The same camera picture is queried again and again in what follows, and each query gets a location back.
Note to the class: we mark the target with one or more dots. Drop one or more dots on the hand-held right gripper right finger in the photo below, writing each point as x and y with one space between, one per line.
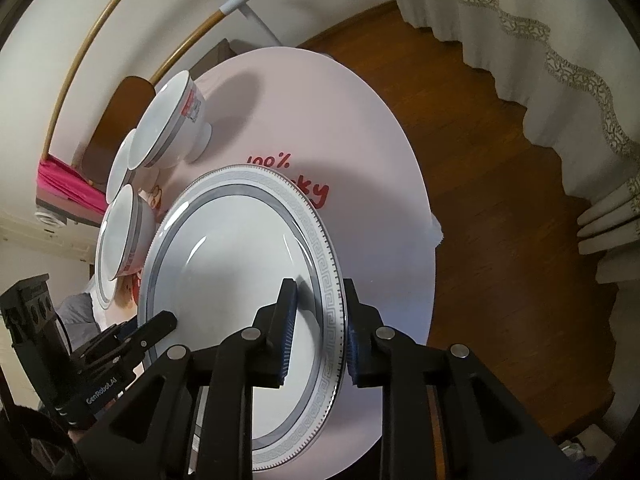
352 347

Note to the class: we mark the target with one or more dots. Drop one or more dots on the grey cloth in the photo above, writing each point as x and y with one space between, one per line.
77 320

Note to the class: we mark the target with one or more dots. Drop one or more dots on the pink cloth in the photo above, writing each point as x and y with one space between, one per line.
65 185

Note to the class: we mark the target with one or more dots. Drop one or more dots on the white stand with round base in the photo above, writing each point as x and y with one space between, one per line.
252 16

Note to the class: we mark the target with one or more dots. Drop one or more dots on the white bowl grey rim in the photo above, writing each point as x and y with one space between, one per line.
120 165
122 235
165 115

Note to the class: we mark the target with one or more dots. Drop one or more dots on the person's left forearm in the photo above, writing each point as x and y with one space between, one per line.
30 450

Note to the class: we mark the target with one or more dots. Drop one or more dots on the white lace curtain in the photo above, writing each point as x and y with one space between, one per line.
550 0

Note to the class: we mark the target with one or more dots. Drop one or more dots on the brown wooden chair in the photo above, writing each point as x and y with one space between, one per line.
125 105

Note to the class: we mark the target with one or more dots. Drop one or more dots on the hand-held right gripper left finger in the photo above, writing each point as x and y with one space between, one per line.
287 332

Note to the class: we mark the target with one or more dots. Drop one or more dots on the large plate patterned grey rim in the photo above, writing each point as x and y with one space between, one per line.
225 260

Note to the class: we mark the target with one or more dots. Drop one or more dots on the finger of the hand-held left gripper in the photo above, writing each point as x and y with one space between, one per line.
157 324

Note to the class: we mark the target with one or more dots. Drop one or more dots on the folded white curtain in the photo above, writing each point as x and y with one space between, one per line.
610 220

